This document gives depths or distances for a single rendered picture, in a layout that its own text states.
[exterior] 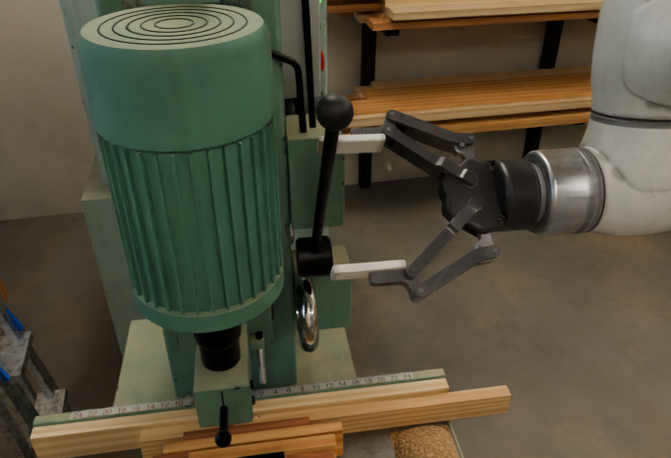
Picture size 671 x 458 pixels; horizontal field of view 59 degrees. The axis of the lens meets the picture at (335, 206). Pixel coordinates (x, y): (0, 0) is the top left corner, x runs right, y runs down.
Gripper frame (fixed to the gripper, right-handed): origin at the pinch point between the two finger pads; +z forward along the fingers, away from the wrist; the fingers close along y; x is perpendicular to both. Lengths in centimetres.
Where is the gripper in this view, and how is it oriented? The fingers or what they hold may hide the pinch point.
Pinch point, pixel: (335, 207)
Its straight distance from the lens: 59.1
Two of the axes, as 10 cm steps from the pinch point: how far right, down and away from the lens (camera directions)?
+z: -9.9, 0.7, -1.2
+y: -1.1, -9.3, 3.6
